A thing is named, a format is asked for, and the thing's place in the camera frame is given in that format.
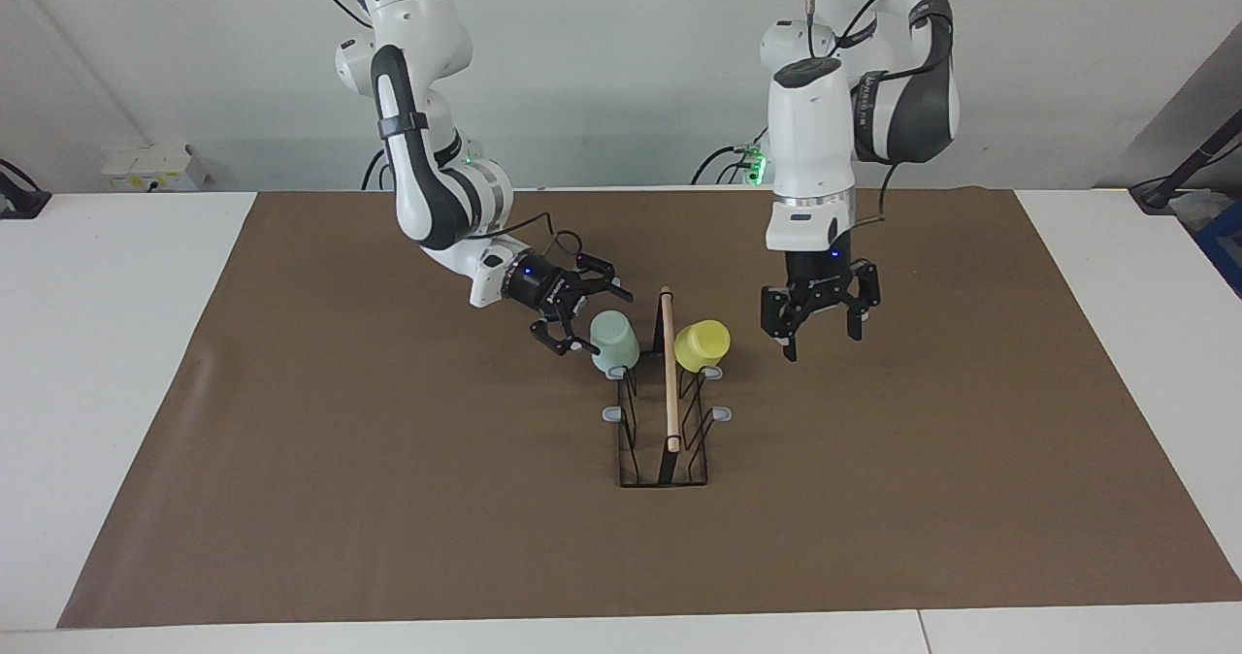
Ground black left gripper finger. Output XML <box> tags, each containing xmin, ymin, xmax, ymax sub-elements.
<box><xmin>762</xmin><ymin>285</ymin><xmax>816</xmax><ymax>362</ymax></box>
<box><xmin>834</xmin><ymin>261</ymin><xmax>882</xmax><ymax>343</ymax></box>

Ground black table clamp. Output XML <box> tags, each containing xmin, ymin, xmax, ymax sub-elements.
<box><xmin>0</xmin><ymin>159</ymin><xmax>51</xmax><ymax>220</ymax></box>

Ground white power strip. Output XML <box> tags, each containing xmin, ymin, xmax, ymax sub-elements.
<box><xmin>102</xmin><ymin>143</ymin><xmax>210</xmax><ymax>192</ymax></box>

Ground yellow plastic cup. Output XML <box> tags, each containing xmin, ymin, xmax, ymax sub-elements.
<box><xmin>674</xmin><ymin>320</ymin><xmax>732</xmax><ymax>374</ymax></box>

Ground black stand pole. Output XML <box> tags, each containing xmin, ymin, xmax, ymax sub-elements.
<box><xmin>1128</xmin><ymin>111</ymin><xmax>1242</xmax><ymax>213</ymax></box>

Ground black base cables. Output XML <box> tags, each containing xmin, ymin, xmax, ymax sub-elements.
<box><xmin>362</xmin><ymin>147</ymin><xmax>399</xmax><ymax>191</ymax></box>
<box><xmin>691</xmin><ymin>128</ymin><xmax>772</xmax><ymax>186</ymax></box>

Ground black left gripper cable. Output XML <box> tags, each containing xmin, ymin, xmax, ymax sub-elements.
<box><xmin>803</xmin><ymin>0</ymin><xmax>957</xmax><ymax>223</ymax></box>

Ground pale green plastic cup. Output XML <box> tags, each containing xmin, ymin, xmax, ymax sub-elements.
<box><xmin>589</xmin><ymin>311</ymin><xmax>641</xmax><ymax>376</ymax></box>

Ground brown table mat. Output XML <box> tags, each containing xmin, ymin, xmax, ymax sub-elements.
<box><xmin>56</xmin><ymin>186</ymin><xmax>1242</xmax><ymax>629</ymax></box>

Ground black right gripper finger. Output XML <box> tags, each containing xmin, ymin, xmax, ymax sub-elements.
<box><xmin>574</xmin><ymin>258</ymin><xmax>635</xmax><ymax>304</ymax></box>
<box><xmin>532</xmin><ymin>319</ymin><xmax>601</xmax><ymax>356</ymax></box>

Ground black left base cables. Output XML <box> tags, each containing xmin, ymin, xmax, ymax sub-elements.
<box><xmin>691</xmin><ymin>128</ymin><xmax>772</xmax><ymax>186</ymax></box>

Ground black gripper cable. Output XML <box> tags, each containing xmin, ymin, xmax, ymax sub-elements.
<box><xmin>803</xmin><ymin>0</ymin><xmax>957</xmax><ymax>223</ymax></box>
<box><xmin>480</xmin><ymin>212</ymin><xmax>585</xmax><ymax>259</ymax></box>

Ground black wire cup rack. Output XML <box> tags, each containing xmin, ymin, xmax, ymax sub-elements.
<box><xmin>602</xmin><ymin>285</ymin><xmax>734</xmax><ymax>488</ymax></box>

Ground blue box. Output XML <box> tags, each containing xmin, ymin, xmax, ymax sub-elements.
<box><xmin>1195</xmin><ymin>198</ymin><xmax>1242</xmax><ymax>296</ymax></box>

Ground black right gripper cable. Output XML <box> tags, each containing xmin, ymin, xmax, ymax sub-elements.
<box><xmin>480</xmin><ymin>212</ymin><xmax>585</xmax><ymax>259</ymax></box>

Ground black right base cables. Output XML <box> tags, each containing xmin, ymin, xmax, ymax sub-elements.
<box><xmin>362</xmin><ymin>147</ymin><xmax>399</xmax><ymax>191</ymax></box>

